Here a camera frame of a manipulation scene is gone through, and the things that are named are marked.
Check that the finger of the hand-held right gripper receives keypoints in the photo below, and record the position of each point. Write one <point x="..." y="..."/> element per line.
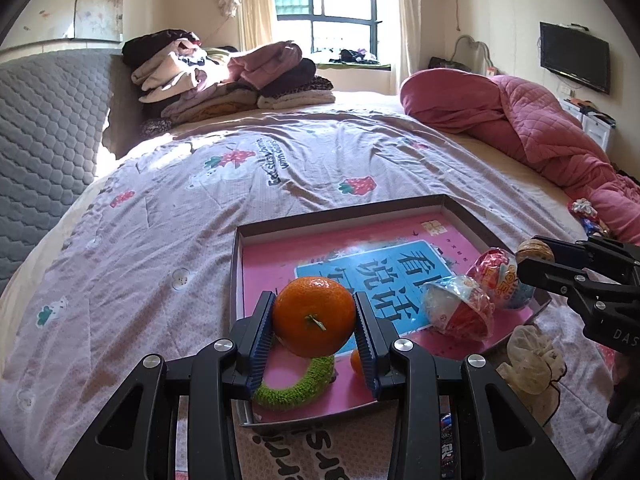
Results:
<point x="580" y="252"/>
<point x="550" y="275"/>

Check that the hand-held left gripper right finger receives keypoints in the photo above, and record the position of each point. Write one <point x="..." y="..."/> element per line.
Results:
<point x="367" y="350"/>

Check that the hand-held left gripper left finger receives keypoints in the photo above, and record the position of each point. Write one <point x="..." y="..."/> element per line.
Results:
<point x="262" y="340"/>

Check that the walnut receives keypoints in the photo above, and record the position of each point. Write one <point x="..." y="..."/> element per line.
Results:
<point x="532" y="249"/>

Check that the colourful toy egg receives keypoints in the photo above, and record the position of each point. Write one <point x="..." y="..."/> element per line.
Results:
<point x="495" y="275"/>

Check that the mandarin orange with stem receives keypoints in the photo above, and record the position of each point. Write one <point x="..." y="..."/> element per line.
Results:
<point x="312" y="315"/>

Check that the dark grey shallow box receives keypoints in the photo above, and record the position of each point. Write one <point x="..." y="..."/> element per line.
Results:
<point x="350" y="212"/>

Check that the colourful candy wrapper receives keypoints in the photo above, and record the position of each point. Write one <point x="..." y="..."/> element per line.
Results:
<point x="587" y="215"/>

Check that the green fuzzy hair scrunchie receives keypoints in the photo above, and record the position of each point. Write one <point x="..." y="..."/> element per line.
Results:
<point x="300" y="390"/>

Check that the crumpled white plastic bag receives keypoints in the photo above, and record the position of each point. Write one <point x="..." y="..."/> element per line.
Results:
<point x="530" y="355"/>

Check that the pink and blue book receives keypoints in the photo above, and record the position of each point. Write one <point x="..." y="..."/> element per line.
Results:
<point x="350" y="260"/>

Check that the blue cookie packet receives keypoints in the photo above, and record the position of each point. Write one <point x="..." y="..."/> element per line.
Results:
<point x="445" y="440"/>

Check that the white storage drawers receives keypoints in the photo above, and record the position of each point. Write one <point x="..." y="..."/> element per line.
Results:
<point x="592" y="122"/>

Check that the pink quilt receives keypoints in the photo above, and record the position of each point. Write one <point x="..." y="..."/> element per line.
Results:
<point x="525" y="120"/>

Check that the pile of folded clothes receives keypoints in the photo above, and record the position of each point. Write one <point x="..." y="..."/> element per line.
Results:
<point x="215" y="80"/>

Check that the cream curtain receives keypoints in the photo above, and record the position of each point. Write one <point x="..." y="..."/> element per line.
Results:
<point x="250" y="5"/>
<point x="407" y="20"/>

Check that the dark clothes on windowsill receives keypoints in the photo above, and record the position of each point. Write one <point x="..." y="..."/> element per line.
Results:
<point x="357" y="55"/>

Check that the grey quilted headboard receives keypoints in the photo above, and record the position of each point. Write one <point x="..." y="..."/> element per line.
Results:
<point x="45" y="135"/>

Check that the white patterned panel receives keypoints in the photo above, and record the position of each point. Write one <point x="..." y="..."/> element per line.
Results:
<point x="60" y="5"/>

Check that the black wall television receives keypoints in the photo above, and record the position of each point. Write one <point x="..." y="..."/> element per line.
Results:
<point x="575" y="57"/>

